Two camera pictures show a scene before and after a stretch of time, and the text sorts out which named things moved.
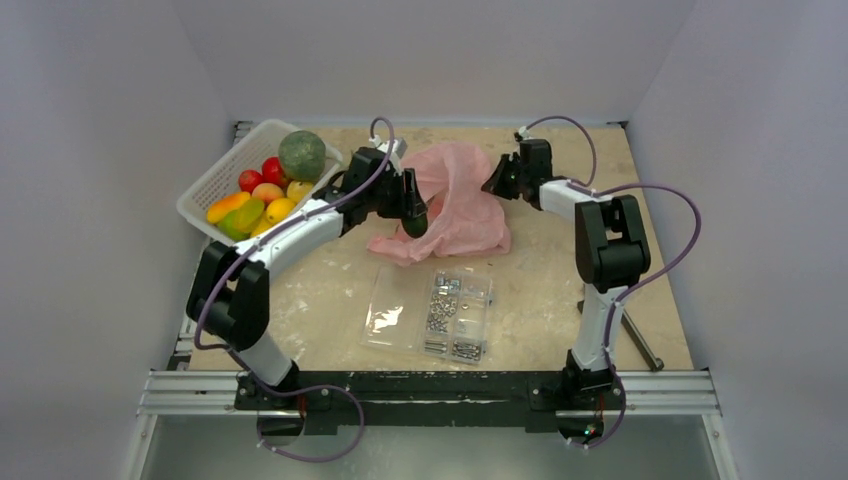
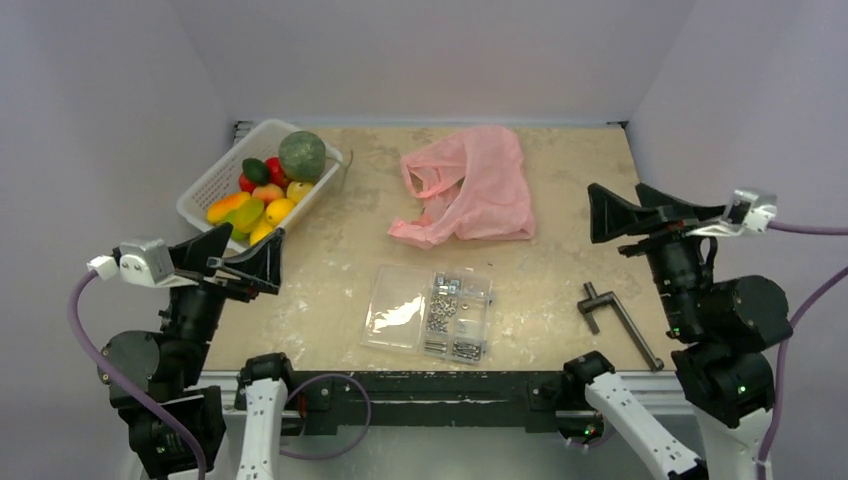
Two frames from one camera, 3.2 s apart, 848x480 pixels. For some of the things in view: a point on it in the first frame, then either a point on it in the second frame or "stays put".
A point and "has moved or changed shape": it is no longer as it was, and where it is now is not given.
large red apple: (273, 172) stays put
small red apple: (248, 180) stays put
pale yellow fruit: (298, 190) stays put
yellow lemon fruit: (278, 208) stays put
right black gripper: (502, 178) → (664, 235)
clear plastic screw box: (438, 312) stays put
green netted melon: (301, 156) stays put
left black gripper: (408, 202) → (257, 269)
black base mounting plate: (535, 399) stays put
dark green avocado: (415, 227) → (255, 170)
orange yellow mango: (223, 206) stays put
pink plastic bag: (464, 218) has moved or changed shape
